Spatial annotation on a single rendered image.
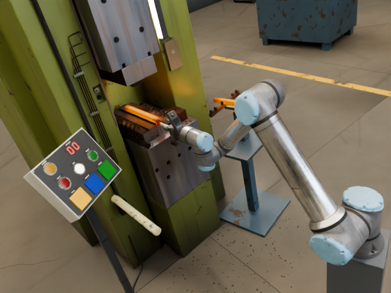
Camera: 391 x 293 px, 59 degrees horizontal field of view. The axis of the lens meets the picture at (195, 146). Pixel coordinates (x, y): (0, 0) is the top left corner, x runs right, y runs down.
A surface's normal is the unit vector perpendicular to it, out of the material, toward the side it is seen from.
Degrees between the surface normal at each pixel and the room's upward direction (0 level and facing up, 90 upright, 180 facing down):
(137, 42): 90
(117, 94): 90
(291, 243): 0
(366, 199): 5
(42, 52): 90
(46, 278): 0
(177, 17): 90
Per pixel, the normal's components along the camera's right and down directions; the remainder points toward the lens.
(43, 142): 0.66, 0.29
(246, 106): -0.80, 0.38
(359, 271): -0.51, 0.55
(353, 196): -0.14, -0.86
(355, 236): 0.43, -0.23
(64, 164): 0.69, -0.36
